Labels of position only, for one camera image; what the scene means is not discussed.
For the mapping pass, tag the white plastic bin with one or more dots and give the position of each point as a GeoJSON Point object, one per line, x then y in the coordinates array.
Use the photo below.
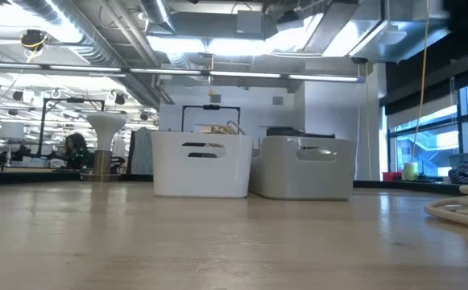
{"type": "Point", "coordinates": [201, 177]}

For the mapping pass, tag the black flat device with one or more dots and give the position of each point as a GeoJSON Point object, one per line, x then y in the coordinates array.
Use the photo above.
{"type": "Point", "coordinates": [286, 131]}

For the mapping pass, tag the light grey plastic bin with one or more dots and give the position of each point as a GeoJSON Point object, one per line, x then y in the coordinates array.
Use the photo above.
{"type": "Point", "coordinates": [302, 177]}

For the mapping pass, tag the grey ceiling box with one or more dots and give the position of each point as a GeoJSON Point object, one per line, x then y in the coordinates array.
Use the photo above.
{"type": "Point", "coordinates": [249, 22]}

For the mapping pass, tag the person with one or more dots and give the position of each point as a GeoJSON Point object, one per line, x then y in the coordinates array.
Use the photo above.
{"type": "Point", "coordinates": [76, 147]}

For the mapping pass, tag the red box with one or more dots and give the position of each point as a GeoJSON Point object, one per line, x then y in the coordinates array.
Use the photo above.
{"type": "Point", "coordinates": [391, 176]}

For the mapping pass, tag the yellow-green cup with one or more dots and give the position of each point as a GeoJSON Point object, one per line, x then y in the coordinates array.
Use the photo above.
{"type": "Point", "coordinates": [410, 171]}

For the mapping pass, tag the white rectangular lampshade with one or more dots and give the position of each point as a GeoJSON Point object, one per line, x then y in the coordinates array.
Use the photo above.
{"type": "Point", "coordinates": [11, 129]}

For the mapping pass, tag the grey storage tub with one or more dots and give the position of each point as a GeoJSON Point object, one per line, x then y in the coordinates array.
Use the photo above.
{"type": "Point", "coordinates": [465, 158]}

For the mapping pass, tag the black-white striped cloth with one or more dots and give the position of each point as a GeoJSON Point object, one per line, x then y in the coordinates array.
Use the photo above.
{"type": "Point", "coordinates": [464, 175]}

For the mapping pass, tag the black frame stand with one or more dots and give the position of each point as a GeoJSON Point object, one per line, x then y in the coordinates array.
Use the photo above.
{"type": "Point", "coordinates": [211, 107]}
{"type": "Point", "coordinates": [72, 100]}

